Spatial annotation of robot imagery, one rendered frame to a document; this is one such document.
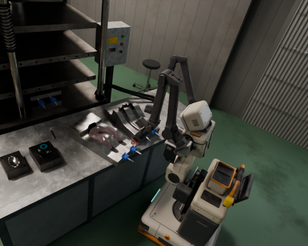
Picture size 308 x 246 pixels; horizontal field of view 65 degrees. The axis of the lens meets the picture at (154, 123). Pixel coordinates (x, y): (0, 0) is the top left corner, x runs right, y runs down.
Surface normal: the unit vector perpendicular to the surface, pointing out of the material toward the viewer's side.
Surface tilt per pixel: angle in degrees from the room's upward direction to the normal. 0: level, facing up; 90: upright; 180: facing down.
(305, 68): 90
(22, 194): 0
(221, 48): 90
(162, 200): 0
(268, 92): 90
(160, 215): 0
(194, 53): 90
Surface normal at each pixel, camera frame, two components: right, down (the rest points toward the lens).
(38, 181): 0.19, -0.77
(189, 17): -0.48, 0.47
